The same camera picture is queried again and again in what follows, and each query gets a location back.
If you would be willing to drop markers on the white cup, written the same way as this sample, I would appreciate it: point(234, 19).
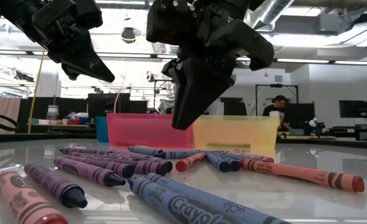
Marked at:
point(274, 114)

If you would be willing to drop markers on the small pink plastic bin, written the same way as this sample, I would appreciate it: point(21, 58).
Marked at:
point(149, 130)

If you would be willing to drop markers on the blue box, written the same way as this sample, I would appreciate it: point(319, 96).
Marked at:
point(85, 120)

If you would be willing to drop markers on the black computer monitor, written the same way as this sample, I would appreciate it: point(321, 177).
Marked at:
point(353, 109)

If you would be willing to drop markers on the white desk lamp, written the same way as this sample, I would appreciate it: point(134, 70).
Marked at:
point(313, 122)

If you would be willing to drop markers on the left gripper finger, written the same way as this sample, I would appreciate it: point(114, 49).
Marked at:
point(69, 73)
point(91, 67)

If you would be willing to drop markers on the red crayon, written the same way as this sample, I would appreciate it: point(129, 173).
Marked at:
point(189, 160)
point(25, 202)
point(249, 155)
point(301, 174)

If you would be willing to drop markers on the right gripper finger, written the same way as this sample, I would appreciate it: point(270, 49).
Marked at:
point(172, 71)
point(199, 90)

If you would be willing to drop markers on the pink cloth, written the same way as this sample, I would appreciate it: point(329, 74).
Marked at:
point(1, 107)

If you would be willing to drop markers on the person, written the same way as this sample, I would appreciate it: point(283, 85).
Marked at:
point(276, 109)

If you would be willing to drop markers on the black cabinet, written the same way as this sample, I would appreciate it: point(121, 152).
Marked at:
point(301, 118)

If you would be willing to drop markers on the LED light bar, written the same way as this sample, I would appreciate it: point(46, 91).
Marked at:
point(304, 60)

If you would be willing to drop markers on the black metal stand frame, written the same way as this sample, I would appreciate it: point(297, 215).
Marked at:
point(276, 85)

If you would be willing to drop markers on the red box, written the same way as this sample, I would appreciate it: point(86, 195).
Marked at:
point(73, 121)

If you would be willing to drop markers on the black partition panels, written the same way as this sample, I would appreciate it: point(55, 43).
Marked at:
point(71, 107)

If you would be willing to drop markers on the wooden shelf table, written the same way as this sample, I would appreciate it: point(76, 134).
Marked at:
point(59, 126)

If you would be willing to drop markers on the silver spiral ventilation duct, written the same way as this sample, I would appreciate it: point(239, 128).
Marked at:
point(275, 11)

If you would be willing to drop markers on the clear plastic jar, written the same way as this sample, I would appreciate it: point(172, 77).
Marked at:
point(53, 112)

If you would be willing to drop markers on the large teal plastic bin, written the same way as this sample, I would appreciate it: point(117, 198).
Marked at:
point(101, 129)

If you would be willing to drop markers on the small yellow plastic bin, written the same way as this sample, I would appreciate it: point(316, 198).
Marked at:
point(233, 132)

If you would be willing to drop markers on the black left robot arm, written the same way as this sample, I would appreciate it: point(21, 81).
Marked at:
point(0, 9)

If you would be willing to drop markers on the brownish orange crayon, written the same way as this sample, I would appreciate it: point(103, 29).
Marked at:
point(230, 145)

